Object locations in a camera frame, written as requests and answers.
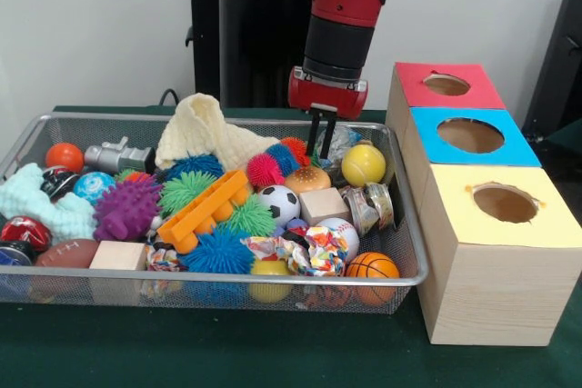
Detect purple spiky ball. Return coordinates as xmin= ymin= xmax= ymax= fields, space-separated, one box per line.
xmin=92 ymin=174 xmax=164 ymax=243

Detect yellow green ball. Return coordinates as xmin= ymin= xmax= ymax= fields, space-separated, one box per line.
xmin=341 ymin=143 xmax=387 ymax=188

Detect red orange ball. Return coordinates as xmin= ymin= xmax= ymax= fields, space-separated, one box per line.
xmin=44 ymin=142 xmax=85 ymax=173

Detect crushed clear plastic bottle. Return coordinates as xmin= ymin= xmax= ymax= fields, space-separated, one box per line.
xmin=316 ymin=124 xmax=365 ymax=176

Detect wooden box three holes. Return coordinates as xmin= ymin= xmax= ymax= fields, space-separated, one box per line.
xmin=386 ymin=63 xmax=582 ymax=347

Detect green spiky ball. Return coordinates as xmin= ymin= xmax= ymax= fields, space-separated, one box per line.
xmin=221 ymin=193 xmax=276 ymax=238
xmin=158 ymin=170 xmax=218 ymax=217

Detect small black white soccer ball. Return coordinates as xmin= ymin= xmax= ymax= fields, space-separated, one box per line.
xmin=256 ymin=184 xmax=301 ymax=228

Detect dark green table cloth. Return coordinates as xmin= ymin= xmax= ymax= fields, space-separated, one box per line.
xmin=0 ymin=104 xmax=582 ymax=388

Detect small orange basketball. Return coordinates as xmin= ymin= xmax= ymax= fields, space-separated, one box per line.
xmin=345 ymin=250 xmax=401 ymax=305

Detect orange toy brick round studs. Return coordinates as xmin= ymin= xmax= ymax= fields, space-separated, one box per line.
xmin=156 ymin=167 xmax=252 ymax=255

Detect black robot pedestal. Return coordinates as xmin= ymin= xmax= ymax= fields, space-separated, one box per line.
xmin=176 ymin=0 xmax=346 ymax=109

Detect cream knitted cloth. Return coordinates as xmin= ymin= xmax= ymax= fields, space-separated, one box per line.
xmin=156 ymin=93 xmax=283 ymax=172

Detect blue spiky ball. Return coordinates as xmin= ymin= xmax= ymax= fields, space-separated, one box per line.
xmin=179 ymin=226 xmax=256 ymax=276

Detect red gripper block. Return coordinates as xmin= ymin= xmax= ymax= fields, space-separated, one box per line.
xmin=286 ymin=65 xmax=370 ymax=161

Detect clear shallow mesh bin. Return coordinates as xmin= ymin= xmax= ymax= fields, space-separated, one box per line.
xmin=0 ymin=112 xmax=428 ymax=314

